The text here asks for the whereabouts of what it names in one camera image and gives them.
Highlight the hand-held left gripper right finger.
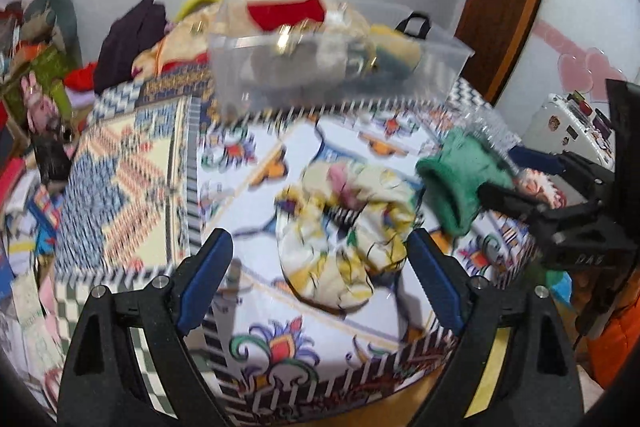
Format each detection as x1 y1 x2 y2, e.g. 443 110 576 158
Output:
406 228 586 427

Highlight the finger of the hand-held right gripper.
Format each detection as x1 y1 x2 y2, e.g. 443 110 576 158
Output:
509 146 615 202
477 183 568 233

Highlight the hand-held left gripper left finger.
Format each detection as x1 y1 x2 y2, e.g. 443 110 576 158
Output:
57 227 234 427

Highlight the green knitted sock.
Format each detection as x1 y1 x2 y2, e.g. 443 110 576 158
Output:
416 129 516 238

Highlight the yellow floral cloth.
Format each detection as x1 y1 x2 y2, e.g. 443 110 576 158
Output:
274 159 418 310

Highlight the clear plastic storage box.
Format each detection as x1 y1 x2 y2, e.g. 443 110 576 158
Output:
207 0 475 118

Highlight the white appliance with stickers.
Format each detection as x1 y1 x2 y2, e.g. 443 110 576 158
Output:
522 92 618 172

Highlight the patterned bed blanket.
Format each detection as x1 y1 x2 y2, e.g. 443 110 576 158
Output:
42 72 568 425

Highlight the orange cushion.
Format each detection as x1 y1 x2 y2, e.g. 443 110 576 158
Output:
580 287 640 388

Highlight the pile of books and clutter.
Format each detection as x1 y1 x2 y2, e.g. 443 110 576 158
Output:
0 0 98 388

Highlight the dark purple garment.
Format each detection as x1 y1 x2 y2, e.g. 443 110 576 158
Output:
93 0 168 92

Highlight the yellow green plush toy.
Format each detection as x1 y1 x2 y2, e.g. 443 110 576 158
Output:
175 0 224 22

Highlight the red cloth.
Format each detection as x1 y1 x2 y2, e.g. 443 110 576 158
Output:
247 0 326 32

